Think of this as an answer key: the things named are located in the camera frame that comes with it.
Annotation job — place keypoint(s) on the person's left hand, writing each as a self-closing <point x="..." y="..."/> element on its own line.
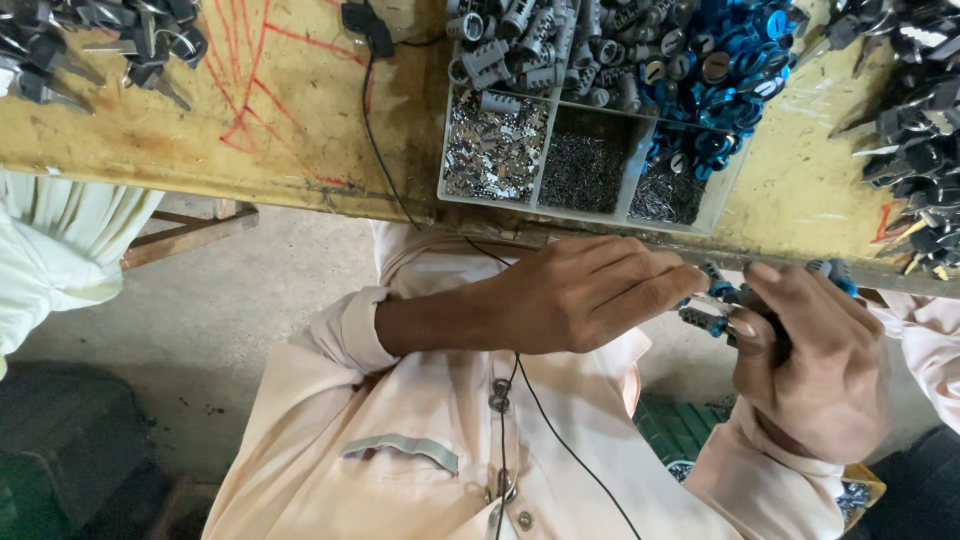
<point x="555" y="300"/>

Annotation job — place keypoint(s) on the person's right hand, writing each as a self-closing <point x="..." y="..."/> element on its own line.
<point x="817" y="375"/>

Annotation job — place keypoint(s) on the blue-capped grey lock cylinder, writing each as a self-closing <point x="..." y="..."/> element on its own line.
<point x="836" y="274"/>
<point x="701" y="321"/>
<point x="718" y="281"/>

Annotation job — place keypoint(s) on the person's beige clothed leg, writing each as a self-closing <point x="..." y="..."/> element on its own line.
<point x="930" y="352"/>

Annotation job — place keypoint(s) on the pile of dark small springs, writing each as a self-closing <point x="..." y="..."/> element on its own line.
<point x="583" y="172"/>

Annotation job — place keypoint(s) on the green plastic crate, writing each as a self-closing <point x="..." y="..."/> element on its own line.
<point x="679" y="431"/>

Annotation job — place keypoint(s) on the pile of thin metal pins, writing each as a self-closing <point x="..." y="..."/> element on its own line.
<point x="667" y="199"/>

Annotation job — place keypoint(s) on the clear plastic compartment tray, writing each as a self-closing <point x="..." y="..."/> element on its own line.
<point x="636" y="161"/>

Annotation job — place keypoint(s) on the pile of silver metal wafers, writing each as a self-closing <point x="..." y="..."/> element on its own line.
<point x="495" y="150"/>

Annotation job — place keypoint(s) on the person's beige shirt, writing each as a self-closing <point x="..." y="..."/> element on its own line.
<point x="360" y="465"/>

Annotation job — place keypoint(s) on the pile of bare grey cylinders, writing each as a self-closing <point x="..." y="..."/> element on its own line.
<point x="525" y="45"/>

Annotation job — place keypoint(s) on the pile of black-headed keys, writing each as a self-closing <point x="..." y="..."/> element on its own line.
<point x="915" y="127"/>
<point x="97" y="45"/>

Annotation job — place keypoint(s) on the heap of blue capped locks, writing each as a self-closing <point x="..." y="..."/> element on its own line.
<point x="720" y="67"/>

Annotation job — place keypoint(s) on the black plug adapter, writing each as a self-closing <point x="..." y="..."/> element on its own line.
<point x="369" y="22"/>

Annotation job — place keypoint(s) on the black bag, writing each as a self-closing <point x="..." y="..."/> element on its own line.
<point x="67" y="442"/>

